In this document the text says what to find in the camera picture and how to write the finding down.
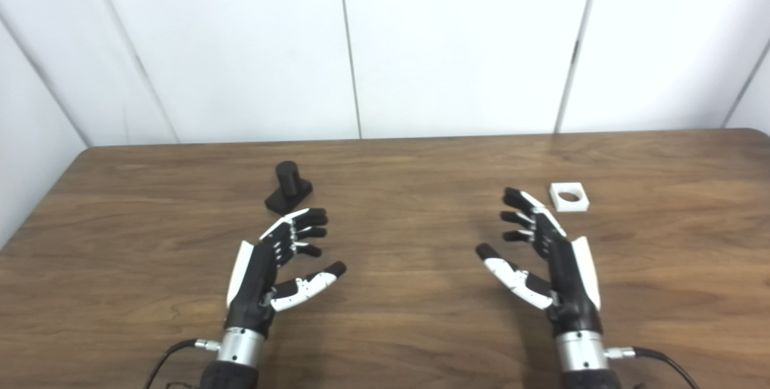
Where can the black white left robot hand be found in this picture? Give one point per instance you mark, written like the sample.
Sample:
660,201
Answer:
249,281

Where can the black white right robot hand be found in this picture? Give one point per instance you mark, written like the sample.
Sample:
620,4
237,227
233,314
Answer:
571,287

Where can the white square piece with hole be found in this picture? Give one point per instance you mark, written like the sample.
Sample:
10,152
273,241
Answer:
556,199

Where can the black peg with square base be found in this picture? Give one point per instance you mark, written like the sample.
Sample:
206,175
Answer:
287,181

